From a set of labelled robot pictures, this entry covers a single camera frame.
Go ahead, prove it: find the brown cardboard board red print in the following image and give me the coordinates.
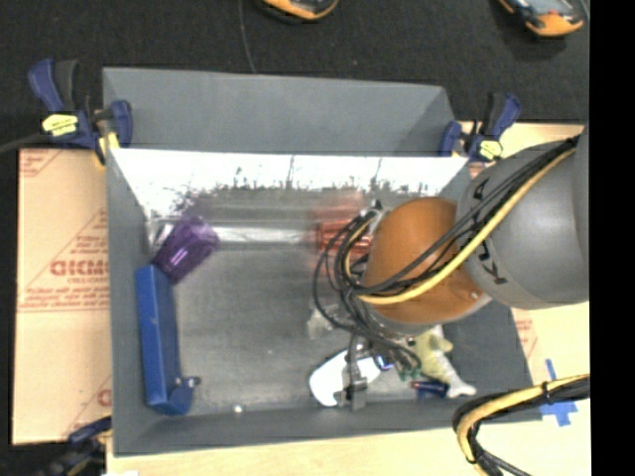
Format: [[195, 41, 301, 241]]
[[10, 146, 541, 446]]

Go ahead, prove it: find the white oval object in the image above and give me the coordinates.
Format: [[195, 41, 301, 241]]
[[308, 348, 383, 409]]

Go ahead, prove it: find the small blue cylinder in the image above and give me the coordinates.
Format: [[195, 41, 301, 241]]
[[412, 379, 451, 398]]

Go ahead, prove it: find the red-brown flat block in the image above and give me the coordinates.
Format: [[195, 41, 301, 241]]
[[315, 219, 374, 256]]

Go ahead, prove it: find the long blue flat block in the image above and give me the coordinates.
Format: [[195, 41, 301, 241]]
[[134, 264, 202, 417]]

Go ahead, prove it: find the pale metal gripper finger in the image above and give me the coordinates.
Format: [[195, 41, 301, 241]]
[[334, 362, 356, 408], [352, 370, 371, 412]]

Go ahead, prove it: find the grey metal bin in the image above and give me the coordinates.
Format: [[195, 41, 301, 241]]
[[100, 65, 543, 456]]

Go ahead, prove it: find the purple box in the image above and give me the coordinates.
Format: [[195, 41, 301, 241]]
[[151, 214, 222, 286]]

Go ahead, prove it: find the cream toy animal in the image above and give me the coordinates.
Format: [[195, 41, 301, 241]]
[[412, 325, 478, 399]]

